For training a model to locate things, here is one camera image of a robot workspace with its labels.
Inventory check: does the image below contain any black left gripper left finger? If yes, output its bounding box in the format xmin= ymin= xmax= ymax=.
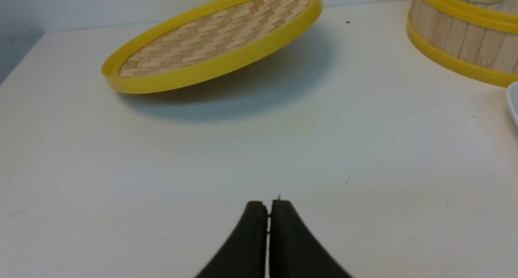
xmin=197 ymin=201 xmax=268 ymax=278

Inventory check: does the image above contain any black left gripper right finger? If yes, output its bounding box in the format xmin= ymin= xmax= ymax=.
xmin=269 ymin=200 xmax=351 ymax=278

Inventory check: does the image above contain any yellow rimmed bamboo steamer lid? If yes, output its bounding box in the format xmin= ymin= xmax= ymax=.
xmin=101 ymin=0 xmax=323 ymax=94

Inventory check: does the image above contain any yellow rimmed bamboo steamer basket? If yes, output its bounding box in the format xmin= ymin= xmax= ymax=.
xmin=406 ymin=0 xmax=518 ymax=88

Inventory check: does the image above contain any white square plate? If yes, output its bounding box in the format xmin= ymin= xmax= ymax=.
xmin=506 ymin=81 xmax=518 ymax=127

